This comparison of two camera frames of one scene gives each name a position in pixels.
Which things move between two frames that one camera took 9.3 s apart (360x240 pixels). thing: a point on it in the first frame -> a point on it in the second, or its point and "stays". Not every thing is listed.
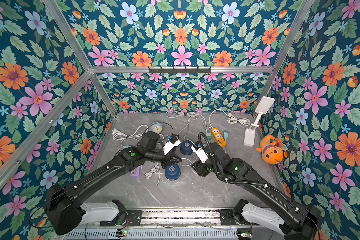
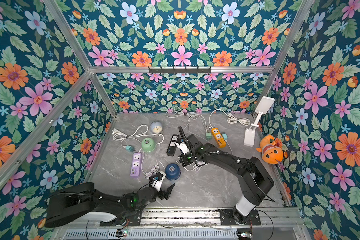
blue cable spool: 172,172 stays
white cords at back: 177,112 stays
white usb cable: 148,175 stays
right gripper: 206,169 -> 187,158
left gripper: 167,161 -> 168,192
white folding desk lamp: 262,108 stays
